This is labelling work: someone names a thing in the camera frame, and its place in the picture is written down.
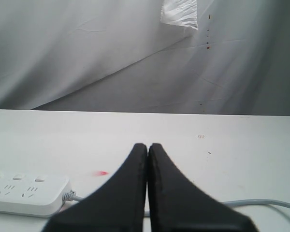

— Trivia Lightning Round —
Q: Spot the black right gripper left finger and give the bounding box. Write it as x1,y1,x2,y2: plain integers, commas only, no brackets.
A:
43,143,147,232

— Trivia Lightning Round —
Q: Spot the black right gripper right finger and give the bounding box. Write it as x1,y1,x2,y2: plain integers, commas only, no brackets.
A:
148,144,258,232

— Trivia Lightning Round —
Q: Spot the white five-outlet power strip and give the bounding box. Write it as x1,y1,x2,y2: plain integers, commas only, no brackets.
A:
0,172,72,218

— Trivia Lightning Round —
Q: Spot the grey backdrop cloth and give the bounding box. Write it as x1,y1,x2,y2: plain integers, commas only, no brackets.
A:
0,0,290,116

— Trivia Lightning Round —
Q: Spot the white crumpled plastic sheet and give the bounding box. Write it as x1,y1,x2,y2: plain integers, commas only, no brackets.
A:
160,0,198,30

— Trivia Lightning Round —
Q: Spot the grey power cable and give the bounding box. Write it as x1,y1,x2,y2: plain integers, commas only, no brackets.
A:
62,190,290,216

